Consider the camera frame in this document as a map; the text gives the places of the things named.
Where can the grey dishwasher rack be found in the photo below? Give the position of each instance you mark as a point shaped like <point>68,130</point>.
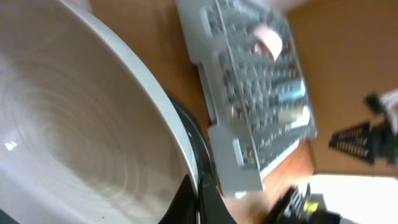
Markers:
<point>239,85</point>

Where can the light blue cup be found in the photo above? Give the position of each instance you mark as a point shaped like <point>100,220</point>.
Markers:
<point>290,90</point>

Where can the pink bowl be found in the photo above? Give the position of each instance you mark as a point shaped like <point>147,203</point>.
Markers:
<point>269,42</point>

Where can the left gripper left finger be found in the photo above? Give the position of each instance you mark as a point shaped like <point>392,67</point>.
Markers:
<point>183,209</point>

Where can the grey plate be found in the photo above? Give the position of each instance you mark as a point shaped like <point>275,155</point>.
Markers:
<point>88,135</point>

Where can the cream white cup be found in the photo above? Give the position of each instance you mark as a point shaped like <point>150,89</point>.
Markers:
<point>295,117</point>

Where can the round black serving tray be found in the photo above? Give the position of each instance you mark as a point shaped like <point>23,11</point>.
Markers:
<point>199,158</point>

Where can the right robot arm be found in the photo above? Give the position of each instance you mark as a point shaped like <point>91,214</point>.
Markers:
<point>369,142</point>

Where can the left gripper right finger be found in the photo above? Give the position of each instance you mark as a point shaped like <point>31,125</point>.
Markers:
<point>211,205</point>

